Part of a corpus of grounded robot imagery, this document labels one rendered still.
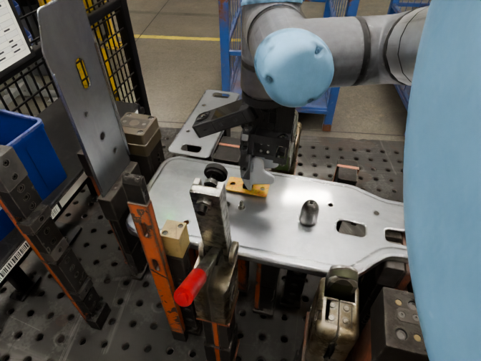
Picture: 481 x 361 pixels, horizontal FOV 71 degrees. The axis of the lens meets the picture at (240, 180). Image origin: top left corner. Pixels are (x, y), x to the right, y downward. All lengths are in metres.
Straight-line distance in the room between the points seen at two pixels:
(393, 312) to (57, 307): 0.77
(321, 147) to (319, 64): 0.95
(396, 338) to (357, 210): 0.31
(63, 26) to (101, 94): 0.13
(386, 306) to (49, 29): 0.55
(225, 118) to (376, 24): 0.26
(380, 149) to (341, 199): 0.68
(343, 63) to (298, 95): 0.06
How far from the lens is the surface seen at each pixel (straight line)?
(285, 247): 0.60
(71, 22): 0.61
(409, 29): 0.37
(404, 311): 0.44
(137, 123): 0.79
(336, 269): 0.46
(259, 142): 0.55
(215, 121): 0.56
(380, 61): 0.41
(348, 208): 0.68
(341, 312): 0.48
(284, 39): 0.36
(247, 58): 0.49
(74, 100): 0.61
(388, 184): 1.22
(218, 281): 0.50
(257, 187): 0.67
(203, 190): 0.38
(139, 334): 0.88
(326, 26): 0.40
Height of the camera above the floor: 1.49
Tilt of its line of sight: 44 degrees down
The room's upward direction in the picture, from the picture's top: straight up
